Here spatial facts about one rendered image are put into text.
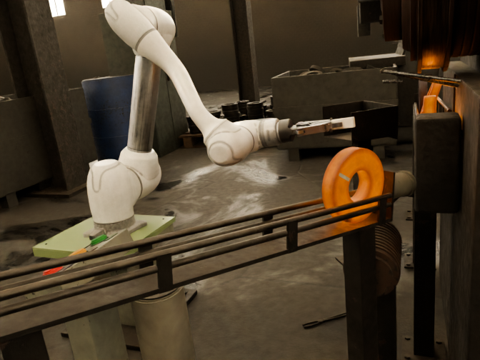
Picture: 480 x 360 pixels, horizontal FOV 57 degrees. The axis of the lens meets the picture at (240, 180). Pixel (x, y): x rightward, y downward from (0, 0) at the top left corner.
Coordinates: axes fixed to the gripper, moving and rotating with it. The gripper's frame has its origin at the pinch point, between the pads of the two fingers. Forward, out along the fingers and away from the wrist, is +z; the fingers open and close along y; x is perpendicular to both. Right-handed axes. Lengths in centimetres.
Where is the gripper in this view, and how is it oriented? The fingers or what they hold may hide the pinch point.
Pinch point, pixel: (343, 123)
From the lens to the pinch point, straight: 140.4
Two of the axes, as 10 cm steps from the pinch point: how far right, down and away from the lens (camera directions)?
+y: -3.5, 3.0, -8.9
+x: -1.9, -9.5, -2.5
